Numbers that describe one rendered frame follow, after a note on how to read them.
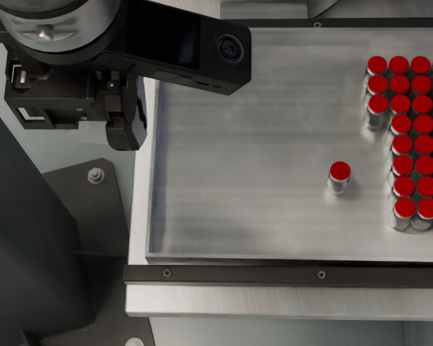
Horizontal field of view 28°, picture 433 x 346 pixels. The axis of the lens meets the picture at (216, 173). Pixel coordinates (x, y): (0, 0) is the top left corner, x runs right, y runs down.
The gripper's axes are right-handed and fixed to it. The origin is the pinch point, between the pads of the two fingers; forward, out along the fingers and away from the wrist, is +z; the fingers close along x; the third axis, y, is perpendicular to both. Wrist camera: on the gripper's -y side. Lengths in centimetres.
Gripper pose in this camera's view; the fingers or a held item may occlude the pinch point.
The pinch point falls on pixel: (141, 131)
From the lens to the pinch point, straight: 71.4
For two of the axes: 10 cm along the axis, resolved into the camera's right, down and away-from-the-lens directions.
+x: -0.2, 9.4, -3.5
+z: 0.6, 3.5, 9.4
